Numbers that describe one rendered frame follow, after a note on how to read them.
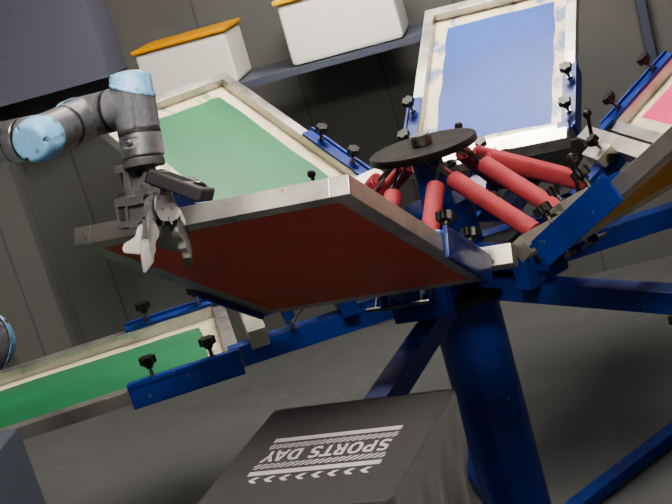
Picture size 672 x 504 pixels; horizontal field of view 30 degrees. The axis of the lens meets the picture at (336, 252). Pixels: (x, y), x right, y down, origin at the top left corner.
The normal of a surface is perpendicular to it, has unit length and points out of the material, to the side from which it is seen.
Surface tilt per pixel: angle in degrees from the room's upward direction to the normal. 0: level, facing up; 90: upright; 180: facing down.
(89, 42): 90
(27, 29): 90
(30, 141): 90
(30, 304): 90
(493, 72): 32
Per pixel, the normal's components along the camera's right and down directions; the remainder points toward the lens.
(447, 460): 0.89, -0.12
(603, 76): -0.08, 0.28
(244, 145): 0.11, -0.77
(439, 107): -0.40, -0.61
